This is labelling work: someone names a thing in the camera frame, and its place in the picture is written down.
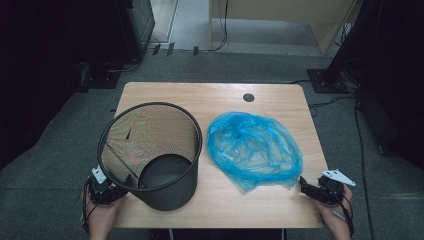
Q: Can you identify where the light wooden cabinet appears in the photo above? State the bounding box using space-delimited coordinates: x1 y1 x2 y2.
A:
208 0 364 56

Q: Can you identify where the blue plastic bag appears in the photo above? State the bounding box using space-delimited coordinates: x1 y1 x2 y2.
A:
205 111 304 194

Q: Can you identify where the black mesh waste bin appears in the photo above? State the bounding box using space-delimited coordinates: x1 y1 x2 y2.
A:
97 101 204 212

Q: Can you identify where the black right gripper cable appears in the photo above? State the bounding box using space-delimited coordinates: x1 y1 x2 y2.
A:
328 184 356 238

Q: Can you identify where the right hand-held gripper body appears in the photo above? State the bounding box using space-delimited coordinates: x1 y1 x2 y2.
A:
308 168 357 206

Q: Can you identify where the long black floor cable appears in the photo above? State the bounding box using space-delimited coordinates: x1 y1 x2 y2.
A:
353 99 377 240

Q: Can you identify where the black stand base plate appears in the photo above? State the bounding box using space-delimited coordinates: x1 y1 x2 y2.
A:
306 68 352 95
79 62 123 90

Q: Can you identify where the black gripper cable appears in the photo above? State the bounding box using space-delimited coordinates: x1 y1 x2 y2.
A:
328 184 356 238
80 178 100 233

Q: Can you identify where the looped black floor cable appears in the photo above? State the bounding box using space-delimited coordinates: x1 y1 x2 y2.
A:
307 94 356 118

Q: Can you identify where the black hanging cable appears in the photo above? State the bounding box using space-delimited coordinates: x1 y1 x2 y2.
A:
208 0 231 53

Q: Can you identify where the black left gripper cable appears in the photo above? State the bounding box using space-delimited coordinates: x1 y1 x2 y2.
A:
80 178 100 233

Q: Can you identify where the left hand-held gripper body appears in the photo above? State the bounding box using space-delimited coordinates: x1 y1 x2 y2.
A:
87 166 130 206

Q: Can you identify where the grey floor cable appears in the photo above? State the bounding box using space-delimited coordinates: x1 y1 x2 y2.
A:
105 58 142 74

